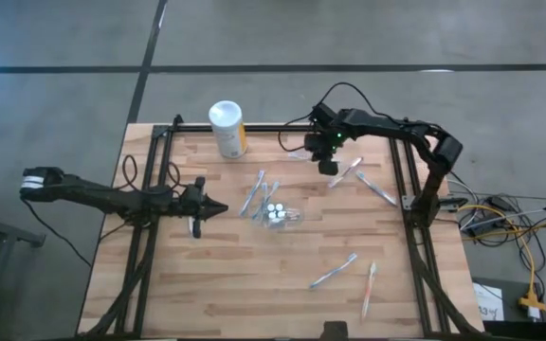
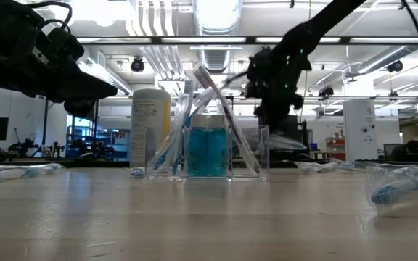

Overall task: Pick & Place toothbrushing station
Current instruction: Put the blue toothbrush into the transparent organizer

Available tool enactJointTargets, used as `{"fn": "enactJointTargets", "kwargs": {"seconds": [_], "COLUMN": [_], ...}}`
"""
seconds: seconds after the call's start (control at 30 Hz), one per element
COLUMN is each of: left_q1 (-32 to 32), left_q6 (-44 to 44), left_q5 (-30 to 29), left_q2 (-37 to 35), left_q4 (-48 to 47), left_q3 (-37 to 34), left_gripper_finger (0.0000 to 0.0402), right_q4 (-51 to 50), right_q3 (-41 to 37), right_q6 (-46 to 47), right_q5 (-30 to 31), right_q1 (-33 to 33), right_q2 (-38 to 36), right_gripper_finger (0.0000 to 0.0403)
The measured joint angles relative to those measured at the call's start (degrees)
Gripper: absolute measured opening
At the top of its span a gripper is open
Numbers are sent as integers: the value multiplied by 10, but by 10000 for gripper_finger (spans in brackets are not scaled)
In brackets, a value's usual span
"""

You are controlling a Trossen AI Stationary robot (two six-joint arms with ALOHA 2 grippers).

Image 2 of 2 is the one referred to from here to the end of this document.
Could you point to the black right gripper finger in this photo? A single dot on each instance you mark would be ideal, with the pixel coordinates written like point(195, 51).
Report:
point(266, 114)
point(281, 116)

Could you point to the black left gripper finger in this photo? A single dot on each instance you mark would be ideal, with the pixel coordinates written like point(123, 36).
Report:
point(85, 70)
point(82, 90)

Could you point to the blue white toothbrush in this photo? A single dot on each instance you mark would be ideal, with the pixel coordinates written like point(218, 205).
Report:
point(289, 143)
point(354, 166)
point(177, 159)
point(390, 194)
point(9, 174)
point(137, 172)

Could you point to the teal mouthwash bottle white cap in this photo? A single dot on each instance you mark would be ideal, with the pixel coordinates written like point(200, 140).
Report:
point(198, 152)
point(218, 152)

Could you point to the clear acrylic organizer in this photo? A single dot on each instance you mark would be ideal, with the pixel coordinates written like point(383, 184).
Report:
point(209, 178)

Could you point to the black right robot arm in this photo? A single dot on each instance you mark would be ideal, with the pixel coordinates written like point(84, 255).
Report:
point(325, 15)

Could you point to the black background robot arm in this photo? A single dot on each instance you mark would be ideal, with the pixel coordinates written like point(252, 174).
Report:
point(22, 148)

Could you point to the black ceiling spot lamp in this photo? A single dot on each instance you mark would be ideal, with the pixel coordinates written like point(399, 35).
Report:
point(137, 65)
point(325, 91)
point(396, 66)

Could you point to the blue lit shelf rack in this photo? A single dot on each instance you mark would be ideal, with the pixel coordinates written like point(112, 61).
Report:
point(85, 141)

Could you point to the red shelf cart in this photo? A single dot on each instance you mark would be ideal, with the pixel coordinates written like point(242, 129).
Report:
point(334, 148)

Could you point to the white yellow wipes canister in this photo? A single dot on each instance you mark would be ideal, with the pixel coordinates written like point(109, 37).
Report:
point(147, 119)

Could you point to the black overhead bar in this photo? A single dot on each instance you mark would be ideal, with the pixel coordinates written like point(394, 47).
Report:
point(345, 40)

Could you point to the white pillar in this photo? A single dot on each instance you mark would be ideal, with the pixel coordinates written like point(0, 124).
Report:
point(357, 123)

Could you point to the white slatted ceiling fixture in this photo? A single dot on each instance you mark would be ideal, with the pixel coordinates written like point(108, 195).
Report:
point(162, 61)

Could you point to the person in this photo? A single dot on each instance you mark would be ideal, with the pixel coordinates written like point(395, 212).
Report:
point(410, 146)

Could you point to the white rectangular air duct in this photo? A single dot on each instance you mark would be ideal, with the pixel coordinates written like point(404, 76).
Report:
point(116, 82)

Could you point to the black background rig frame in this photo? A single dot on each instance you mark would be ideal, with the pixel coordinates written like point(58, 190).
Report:
point(45, 127)

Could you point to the black aluminium table frame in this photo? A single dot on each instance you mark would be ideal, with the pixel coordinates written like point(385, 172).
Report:
point(96, 163)

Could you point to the silver round air duct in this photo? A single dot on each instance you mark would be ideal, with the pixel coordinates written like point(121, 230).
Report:
point(218, 21)

